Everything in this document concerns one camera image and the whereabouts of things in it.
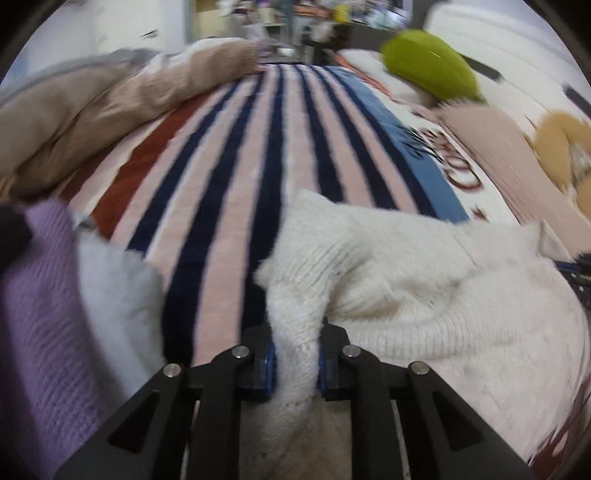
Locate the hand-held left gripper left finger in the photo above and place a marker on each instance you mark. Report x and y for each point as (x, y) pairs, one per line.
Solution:
(271, 369)

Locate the white headboard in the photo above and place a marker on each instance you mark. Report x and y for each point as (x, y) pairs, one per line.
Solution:
(508, 50)

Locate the cream knit cardigan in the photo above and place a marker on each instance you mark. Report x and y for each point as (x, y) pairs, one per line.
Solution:
(438, 295)

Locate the grey and pink duvet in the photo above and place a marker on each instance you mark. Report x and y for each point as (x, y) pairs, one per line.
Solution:
(92, 106)

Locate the purple knit sweater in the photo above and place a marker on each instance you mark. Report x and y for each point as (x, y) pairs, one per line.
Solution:
(41, 332)

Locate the yellow plush neck pillow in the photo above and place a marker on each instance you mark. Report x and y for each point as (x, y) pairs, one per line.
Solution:
(556, 143)

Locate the white pillow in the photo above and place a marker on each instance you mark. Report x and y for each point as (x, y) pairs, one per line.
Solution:
(369, 69)

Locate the light grey cloth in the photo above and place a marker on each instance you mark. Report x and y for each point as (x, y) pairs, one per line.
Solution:
(120, 300)

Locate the green plush pillow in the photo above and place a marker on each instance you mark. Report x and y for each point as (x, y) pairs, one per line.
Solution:
(429, 62)

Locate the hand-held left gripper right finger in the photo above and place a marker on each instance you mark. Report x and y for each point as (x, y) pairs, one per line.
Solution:
(322, 369)

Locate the pink striped pillow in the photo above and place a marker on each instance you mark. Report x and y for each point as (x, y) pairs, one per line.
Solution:
(498, 147)

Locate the striped bed blanket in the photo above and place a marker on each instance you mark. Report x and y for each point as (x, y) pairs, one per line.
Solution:
(295, 161)

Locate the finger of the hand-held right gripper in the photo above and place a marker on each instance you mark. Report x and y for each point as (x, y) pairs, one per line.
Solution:
(582, 290)

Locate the black clothes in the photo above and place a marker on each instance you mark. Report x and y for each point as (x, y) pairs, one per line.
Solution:
(11, 237)

